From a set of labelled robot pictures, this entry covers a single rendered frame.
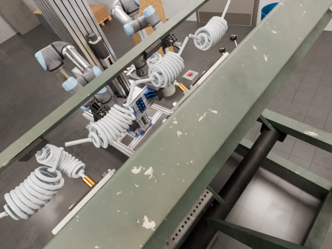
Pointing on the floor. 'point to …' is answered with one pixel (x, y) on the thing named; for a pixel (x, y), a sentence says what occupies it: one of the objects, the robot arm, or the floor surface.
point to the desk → (44, 21)
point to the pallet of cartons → (100, 14)
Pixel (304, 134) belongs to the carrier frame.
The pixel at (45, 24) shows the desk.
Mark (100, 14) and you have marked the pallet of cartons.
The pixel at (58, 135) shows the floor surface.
